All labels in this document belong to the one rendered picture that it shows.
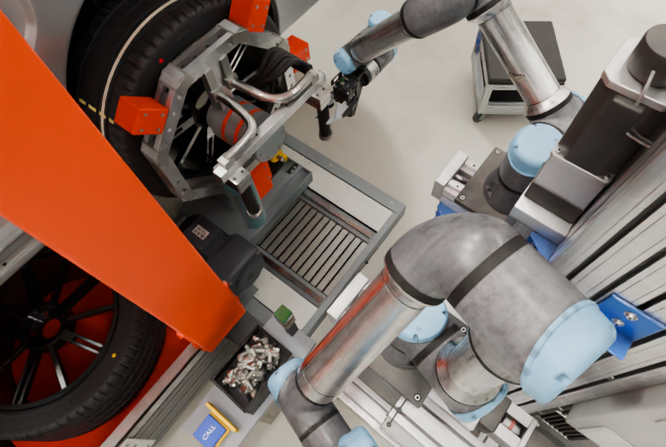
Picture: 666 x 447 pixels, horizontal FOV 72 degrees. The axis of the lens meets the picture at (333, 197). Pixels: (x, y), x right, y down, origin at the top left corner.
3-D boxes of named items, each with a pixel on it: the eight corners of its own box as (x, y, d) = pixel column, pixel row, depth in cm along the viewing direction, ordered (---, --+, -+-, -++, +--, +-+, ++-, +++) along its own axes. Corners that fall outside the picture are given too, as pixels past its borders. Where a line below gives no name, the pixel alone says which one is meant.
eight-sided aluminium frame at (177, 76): (289, 112, 174) (263, -15, 126) (302, 120, 171) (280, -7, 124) (186, 215, 154) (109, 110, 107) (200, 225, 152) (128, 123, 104)
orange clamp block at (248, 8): (244, 22, 130) (251, -11, 125) (265, 33, 127) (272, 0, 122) (226, 22, 124) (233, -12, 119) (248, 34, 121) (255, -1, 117)
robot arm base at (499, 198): (549, 187, 125) (564, 168, 116) (522, 227, 120) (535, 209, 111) (500, 160, 130) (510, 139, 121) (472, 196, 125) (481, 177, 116)
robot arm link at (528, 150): (489, 174, 116) (503, 144, 105) (517, 143, 121) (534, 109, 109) (530, 202, 112) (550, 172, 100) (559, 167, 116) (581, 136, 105)
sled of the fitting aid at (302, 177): (257, 145, 228) (253, 133, 220) (313, 180, 216) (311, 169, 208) (185, 217, 210) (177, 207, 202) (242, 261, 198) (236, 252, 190)
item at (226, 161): (221, 93, 127) (210, 65, 117) (273, 125, 120) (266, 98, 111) (174, 135, 120) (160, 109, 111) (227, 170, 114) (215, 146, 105)
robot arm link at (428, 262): (427, 170, 51) (247, 394, 74) (500, 242, 47) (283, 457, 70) (469, 168, 60) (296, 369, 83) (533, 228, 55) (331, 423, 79)
